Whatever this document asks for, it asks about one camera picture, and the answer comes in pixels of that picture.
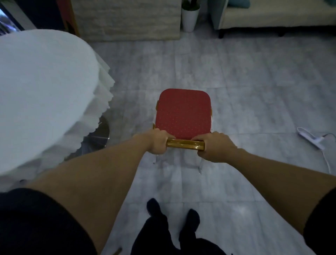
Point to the person's left hand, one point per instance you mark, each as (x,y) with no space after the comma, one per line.
(154,141)

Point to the person's right hand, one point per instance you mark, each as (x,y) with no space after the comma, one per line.
(217,147)

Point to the person's right thumb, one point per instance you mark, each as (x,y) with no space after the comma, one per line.
(201,154)

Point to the person's left fingers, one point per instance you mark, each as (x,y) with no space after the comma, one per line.
(166,134)

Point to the red gold banquet chair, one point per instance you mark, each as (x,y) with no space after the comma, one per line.
(183,115)

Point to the person's right forearm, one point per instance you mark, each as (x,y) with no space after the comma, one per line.
(283,184)

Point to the person's left forearm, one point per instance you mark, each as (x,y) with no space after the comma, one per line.
(102,181)

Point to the person's black right shoe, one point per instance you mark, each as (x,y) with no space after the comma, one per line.
(192,219)

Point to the person's black shoe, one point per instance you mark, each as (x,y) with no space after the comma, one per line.
(192,219)
(154,207)

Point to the round metal table base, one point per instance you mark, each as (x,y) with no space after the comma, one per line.
(98,135)

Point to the person's black left shoe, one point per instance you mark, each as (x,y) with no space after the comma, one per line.
(154,207)

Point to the person's black trousers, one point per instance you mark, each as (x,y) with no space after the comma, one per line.
(170,236)

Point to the white power strip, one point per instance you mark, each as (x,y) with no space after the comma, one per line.
(311,138)

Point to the white plant pot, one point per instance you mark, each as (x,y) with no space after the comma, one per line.
(190,18)

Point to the beige stone-faced counter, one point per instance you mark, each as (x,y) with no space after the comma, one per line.
(126,19)

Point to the white tablecloth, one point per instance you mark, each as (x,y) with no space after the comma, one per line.
(44,105)

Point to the green potted plant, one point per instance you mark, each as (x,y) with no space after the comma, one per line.
(191,4)

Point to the teal cushion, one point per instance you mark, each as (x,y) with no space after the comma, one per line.
(238,3)

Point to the person's black shirt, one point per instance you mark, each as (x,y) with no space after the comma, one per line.
(39,223)

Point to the cream sofa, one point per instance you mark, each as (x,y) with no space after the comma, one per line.
(275,14)

